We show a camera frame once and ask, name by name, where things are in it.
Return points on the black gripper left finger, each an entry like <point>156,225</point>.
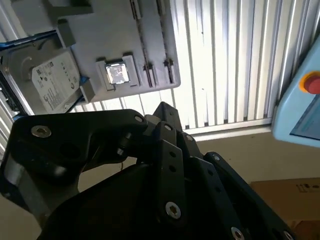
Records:
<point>62,140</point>

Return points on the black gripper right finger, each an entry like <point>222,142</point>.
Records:
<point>225,190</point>

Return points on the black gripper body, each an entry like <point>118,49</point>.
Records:
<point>105,212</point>

